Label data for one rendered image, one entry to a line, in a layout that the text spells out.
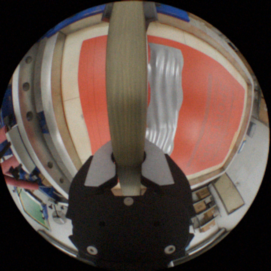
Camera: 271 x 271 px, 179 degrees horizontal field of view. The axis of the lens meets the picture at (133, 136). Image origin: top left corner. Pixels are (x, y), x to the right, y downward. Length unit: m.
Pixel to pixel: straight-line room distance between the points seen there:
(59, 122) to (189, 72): 0.29
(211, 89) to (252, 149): 3.55
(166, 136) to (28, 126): 0.31
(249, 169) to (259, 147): 0.79
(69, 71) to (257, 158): 3.90
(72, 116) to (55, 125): 0.05
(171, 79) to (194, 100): 0.07
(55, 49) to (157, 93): 0.24
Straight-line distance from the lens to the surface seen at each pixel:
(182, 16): 0.24
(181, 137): 0.23
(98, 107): 0.18
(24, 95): 0.25
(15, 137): 0.28
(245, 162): 3.88
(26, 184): 0.69
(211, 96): 0.26
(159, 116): 0.17
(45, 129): 0.38
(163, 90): 0.17
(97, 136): 0.20
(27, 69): 0.27
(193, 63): 0.23
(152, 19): 0.15
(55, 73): 0.22
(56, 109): 0.21
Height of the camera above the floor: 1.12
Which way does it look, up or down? 62 degrees down
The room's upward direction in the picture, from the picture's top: 175 degrees clockwise
